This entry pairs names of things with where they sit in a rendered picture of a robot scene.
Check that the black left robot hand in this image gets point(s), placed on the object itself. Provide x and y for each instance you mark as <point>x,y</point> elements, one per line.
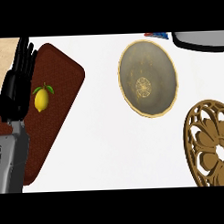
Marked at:
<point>16,80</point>

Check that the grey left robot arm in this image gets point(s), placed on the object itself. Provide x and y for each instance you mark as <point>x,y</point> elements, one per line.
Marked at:
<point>10,157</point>

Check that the yellow pear with green leaves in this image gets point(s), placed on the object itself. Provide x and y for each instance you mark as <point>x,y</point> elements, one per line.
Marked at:
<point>41,99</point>

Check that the dark red placemat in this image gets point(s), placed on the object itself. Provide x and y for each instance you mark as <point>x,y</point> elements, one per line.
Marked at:
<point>55,97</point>

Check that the grey bowl with gold rim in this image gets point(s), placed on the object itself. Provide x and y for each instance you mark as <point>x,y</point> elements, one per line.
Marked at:
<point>147,78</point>

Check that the pale wooden board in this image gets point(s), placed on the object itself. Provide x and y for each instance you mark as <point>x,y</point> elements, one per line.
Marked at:
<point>1,61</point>

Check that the red and blue packet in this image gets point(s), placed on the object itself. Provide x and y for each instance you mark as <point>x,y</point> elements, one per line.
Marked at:
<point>157,34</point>

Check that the grey appliance with black rim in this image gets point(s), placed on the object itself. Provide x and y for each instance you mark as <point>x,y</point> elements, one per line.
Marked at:
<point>203,40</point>

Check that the carved wooden floral trivet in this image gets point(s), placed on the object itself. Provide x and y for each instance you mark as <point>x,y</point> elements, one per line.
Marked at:
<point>211,142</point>

